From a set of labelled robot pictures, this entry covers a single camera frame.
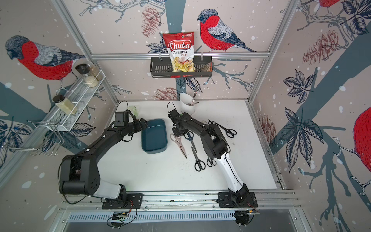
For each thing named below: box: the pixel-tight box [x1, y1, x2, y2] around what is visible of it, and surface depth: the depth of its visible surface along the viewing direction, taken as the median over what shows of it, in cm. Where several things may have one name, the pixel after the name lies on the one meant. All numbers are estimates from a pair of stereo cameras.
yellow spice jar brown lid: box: [52, 94, 78, 116], surface depth 69 cm
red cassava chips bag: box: [162, 31, 196, 73], surface depth 84 cm
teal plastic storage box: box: [141, 118, 168, 155], surface depth 97 cm
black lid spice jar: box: [75, 63, 91, 78], surface depth 81 cm
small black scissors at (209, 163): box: [206, 156, 217, 168], surface depth 89 cm
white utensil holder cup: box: [179, 92, 196, 116], surface depth 109 cm
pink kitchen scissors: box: [169, 133, 188, 159], surface depth 99 cm
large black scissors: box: [190, 145, 206, 173], surface depth 87 cm
